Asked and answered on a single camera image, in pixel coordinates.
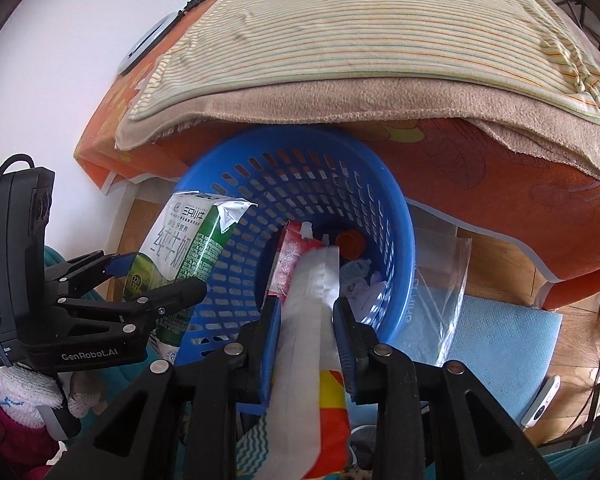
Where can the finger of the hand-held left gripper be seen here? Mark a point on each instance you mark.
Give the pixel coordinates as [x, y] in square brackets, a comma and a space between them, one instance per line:
[120, 265]
[180, 295]

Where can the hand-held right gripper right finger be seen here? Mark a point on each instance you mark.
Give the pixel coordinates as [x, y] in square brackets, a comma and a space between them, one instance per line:
[345, 355]

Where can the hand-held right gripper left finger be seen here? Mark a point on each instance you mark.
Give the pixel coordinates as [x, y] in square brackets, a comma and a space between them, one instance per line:
[272, 342]

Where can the teal stick packet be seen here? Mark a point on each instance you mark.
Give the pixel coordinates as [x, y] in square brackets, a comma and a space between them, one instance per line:
[305, 335]

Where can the green and white milk carton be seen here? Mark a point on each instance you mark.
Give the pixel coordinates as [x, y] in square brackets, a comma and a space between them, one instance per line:
[190, 250]

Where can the blue plastic basket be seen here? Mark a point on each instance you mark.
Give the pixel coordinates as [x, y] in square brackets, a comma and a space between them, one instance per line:
[395, 240]

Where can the person's left forearm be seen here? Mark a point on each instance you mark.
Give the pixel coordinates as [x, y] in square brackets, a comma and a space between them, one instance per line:
[10, 440]

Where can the person's left hand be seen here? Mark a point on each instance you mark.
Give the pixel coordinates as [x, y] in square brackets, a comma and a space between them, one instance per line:
[25, 395]

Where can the clear plastic bag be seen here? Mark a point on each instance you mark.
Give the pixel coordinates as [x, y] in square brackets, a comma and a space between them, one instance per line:
[437, 300]

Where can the light blue mat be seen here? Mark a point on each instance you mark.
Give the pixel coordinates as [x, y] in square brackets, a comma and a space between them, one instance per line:
[505, 340]

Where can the white handheld device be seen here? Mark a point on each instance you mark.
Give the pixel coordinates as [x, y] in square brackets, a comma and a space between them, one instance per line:
[542, 402]

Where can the beige blanket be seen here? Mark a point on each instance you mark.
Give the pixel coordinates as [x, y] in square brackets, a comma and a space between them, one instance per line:
[330, 105]

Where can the orange bed sheet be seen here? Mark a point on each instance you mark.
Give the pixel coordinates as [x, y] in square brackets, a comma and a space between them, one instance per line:
[505, 170]

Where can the striped blanket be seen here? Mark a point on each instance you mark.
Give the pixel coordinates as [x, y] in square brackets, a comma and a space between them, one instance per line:
[380, 25]

